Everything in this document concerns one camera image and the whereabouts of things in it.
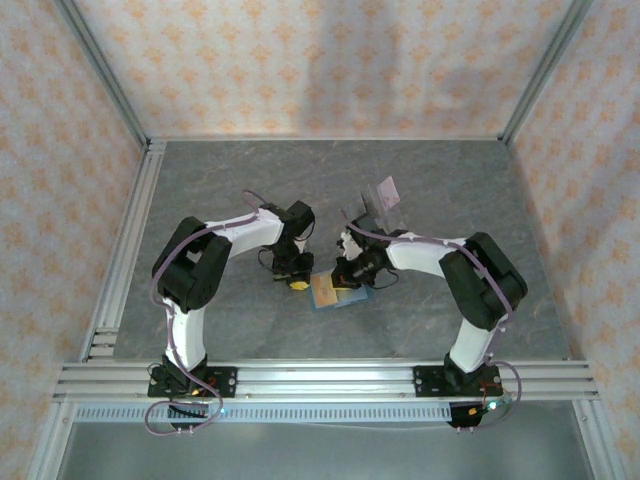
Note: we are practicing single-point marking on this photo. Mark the blue card holder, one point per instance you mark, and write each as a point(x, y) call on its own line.
point(357, 297)

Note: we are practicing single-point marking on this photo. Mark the pink credit card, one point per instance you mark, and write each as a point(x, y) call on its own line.
point(390, 192)

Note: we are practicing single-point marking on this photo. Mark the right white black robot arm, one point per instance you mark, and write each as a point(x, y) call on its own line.
point(420, 257)

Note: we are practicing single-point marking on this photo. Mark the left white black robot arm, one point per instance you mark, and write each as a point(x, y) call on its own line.
point(250, 235)

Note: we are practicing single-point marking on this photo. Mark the clear acrylic card stand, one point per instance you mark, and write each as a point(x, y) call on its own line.
point(395, 212)

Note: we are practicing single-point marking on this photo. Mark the grey metal sheet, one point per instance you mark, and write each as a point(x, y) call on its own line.
point(325, 452)

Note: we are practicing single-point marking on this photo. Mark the wide aluminium frame rail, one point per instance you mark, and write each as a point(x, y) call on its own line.
point(325, 380)

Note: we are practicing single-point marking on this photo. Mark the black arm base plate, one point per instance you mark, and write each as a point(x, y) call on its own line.
point(222, 375)
point(425, 375)

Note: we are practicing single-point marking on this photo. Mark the thin aluminium rear rail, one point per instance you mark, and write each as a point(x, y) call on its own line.
point(325, 137)

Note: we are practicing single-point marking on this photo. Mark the aluminium side floor rail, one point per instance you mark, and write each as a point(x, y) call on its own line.
point(127, 250)

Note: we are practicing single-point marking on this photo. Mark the aluminium frame post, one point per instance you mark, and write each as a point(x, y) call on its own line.
point(546, 70)
point(54, 440)
point(103, 70)
point(594, 440)

